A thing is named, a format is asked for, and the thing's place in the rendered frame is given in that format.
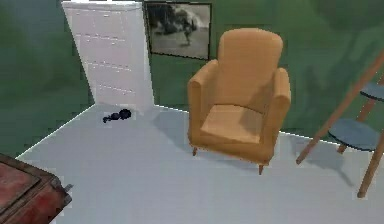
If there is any orange armchair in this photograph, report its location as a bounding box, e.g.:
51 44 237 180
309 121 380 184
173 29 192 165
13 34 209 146
187 27 292 176

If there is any small black dumbbell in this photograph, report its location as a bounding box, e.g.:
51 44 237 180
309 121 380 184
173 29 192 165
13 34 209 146
102 108 133 124

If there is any wooden shelf with grey trays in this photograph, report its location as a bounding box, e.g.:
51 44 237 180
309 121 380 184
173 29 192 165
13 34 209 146
295 49 384 199

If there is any dark red wooden cabinet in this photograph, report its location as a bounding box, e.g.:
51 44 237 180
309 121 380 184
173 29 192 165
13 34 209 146
0 153 73 224

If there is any white chest of drawers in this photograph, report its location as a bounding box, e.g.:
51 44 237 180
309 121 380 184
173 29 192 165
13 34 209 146
61 0 156 114

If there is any black framed grey picture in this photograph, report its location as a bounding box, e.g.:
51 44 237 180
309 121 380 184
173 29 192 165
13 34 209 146
144 1 213 61

